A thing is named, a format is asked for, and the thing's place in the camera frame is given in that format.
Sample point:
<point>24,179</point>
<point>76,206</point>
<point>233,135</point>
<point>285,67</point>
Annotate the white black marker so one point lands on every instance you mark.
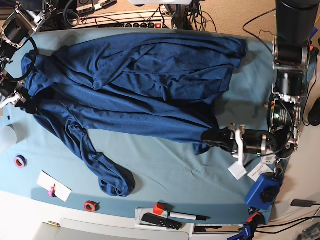
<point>187,216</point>

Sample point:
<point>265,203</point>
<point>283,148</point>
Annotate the purple tape roll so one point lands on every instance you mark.
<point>20,161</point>

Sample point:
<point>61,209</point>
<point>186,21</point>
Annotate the translucent plastic cup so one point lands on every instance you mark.
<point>8,138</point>

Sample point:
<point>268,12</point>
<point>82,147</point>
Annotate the blue box with black knob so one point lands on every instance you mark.
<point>264,191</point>

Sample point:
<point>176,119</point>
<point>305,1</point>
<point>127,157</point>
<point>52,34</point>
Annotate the orange clamp bottom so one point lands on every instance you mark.
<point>253,216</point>

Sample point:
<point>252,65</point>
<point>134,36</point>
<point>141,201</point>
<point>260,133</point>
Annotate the white card with pink clip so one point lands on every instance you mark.
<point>53,187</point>

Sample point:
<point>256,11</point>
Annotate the black small device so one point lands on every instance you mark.
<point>302,203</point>

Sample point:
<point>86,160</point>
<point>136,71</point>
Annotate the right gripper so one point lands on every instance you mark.
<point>10,90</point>

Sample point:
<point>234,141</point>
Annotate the red tape roll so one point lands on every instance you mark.
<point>90,206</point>

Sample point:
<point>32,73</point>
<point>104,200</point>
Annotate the blister pack with tool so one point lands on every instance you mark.
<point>268,160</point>

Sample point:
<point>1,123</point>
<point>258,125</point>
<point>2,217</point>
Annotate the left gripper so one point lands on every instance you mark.
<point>254,141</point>

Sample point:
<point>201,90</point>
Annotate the blue t-shirt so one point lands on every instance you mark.
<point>151,84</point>

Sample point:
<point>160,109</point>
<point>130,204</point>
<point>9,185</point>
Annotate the blue clamp bottom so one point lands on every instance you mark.
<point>245,234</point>

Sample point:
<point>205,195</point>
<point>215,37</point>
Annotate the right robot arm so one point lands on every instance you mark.
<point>27,18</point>

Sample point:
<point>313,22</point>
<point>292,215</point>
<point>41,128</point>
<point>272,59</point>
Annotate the orange black clamp right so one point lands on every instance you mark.
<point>314,51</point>

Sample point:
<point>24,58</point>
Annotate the power strip with red switch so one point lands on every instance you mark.
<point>157,18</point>

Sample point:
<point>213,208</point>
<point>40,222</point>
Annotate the black computer mouse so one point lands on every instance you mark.
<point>314,114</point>

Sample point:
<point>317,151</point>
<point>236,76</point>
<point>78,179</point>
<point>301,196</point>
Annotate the white paper card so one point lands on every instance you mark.
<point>259,170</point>

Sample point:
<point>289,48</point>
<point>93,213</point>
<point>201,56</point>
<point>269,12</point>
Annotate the black remote control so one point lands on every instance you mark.
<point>161,221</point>

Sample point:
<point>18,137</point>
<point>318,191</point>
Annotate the red cube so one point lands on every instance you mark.
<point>158,209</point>

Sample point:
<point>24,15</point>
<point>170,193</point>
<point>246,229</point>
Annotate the light blue table cloth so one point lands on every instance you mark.
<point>163,170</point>

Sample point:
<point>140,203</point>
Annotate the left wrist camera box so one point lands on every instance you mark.
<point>237,170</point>

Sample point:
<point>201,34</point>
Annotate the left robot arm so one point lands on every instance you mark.
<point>295,20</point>

